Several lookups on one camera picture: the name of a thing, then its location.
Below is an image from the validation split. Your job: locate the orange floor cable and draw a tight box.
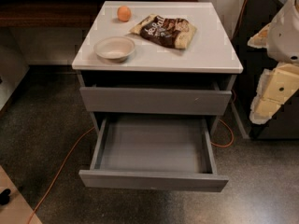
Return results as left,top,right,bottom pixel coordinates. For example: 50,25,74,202
26,0,261,224

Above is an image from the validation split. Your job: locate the grey top drawer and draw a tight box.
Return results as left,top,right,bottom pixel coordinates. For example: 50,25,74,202
80,87,232,115

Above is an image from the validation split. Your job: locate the brown chip bag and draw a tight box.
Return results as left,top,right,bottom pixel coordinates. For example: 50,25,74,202
130,14,197,49

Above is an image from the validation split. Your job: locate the black object on floor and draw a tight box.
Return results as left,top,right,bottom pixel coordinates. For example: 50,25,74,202
0,189,11,205

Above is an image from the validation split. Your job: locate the open grey middle drawer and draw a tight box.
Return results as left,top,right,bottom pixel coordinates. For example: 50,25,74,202
79,115,228,192

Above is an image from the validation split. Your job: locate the dark wooden bench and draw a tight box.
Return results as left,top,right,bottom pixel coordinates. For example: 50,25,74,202
0,0,198,28

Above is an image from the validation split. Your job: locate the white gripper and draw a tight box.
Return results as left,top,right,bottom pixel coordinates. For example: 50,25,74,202
248,0,299,124

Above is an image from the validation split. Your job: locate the orange fruit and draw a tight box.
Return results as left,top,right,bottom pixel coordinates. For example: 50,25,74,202
117,6,132,22

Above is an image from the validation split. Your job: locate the white paper bowl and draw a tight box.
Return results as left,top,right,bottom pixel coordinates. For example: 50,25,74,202
93,36,135,63

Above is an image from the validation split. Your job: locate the grey drawer cabinet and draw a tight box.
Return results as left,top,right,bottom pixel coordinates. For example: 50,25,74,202
72,1,243,131

